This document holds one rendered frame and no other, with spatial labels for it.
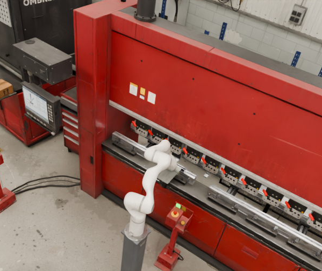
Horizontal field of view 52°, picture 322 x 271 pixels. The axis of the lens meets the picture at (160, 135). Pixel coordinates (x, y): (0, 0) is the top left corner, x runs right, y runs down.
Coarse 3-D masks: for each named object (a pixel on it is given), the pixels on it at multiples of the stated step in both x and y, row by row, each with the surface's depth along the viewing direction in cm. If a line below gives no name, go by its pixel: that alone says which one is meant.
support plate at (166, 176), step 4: (176, 168) 335; (180, 168) 336; (164, 172) 329; (168, 172) 330; (172, 172) 331; (160, 176) 324; (164, 176) 325; (168, 176) 326; (172, 176) 326; (164, 180) 321; (168, 180) 322
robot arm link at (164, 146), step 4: (164, 140) 274; (160, 144) 269; (164, 144) 270; (168, 144) 273; (148, 148) 265; (152, 148) 265; (156, 148) 268; (160, 148) 269; (164, 148) 271; (168, 148) 274; (148, 152) 262; (152, 152) 262; (164, 152) 280; (168, 152) 283; (148, 156) 262; (152, 156) 261; (148, 160) 266; (152, 160) 263
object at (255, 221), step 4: (248, 216) 312; (248, 220) 310; (252, 220) 309; (256, 220) 310; (256, 224) 307; (260, 224) 307; (264, 224) 308; (260, 228) 306; (264, 228) 304; (268, 228) 305; (268, 232) 304; (272, 232) 302; (276, 232) 302
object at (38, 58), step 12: (24, 48) 291; (36, 48) 293; (48, 48) 296; (24, 60) 294; (36, 60) 284; (48, 60) 281; (60, 60) 283; (36, 72) 291; (48, 72) 281; (60, 72) 287; (72, 72) 300; (36, 84) 325
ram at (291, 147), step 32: (128, 64) 304; (160, 64) 284; (192, 64) 266; (128, 96) 324; (160, 96) 302; (192, 96) 282; (224, 96) 264; (256, 96) 249; (192, 128) 299; (224, 128) 279; (256, 128) 262; (288, 128) 247; (320, 128) 233; (256, 160) 277; (288, 160) 260; (320, 160) 245; (320, 192) 259
